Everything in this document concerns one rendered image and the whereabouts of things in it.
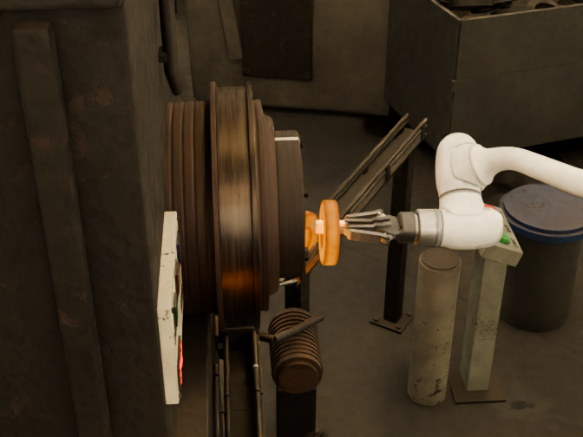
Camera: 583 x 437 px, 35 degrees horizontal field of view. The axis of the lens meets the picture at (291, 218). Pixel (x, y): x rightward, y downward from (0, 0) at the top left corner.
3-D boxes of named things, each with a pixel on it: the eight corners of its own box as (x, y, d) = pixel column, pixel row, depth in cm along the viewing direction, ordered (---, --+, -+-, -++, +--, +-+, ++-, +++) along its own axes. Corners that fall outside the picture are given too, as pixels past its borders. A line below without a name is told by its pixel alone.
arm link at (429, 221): (431, 233, 229) (408, 232, 229) (436, 201, 224) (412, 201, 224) (439, 254, 222) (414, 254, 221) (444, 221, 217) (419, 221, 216)
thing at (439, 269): (410, 407, 289) (423, 270, 261) (403, 381, 299) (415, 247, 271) (448, 406, 289) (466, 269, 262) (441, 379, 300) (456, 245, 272)
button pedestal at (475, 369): (456, 409, 288) (478, 244, 255) (441, 358, 308) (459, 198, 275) (507, 407, 289) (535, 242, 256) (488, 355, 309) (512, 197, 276)
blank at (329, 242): (327, 226, 211) (342, 226, 211) (321, 186, 223) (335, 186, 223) (322, 278, 220) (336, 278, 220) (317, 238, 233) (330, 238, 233)
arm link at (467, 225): (435, 256, 226) (430, 205, 231) (497, 256, 227) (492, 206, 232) (445, 240, 216) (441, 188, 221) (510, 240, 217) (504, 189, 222)
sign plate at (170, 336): (165, 405, 140) (156, 309, 130) (172, 299, 161) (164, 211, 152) (180, 404, 140) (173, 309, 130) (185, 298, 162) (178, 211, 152)
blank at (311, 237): (290, 276, 246) (300, 279, 244) (271, 252, 233) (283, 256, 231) (314, 225, 250) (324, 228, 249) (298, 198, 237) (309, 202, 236)
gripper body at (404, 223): (415, 250, 221) (376, 250, 220) (409, 231, 228) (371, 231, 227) (419, 224, 217) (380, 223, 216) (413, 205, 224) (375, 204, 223)
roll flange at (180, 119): (171, 387, 169) (150, 159, 144) (179, 242, 209) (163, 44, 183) (226, 384, 170) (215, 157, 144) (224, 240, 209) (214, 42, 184)
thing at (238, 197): (226, 384, 170) (215, 157, 144) (224, 240, 209) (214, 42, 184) (262, 382, 170) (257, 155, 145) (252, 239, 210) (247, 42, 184)
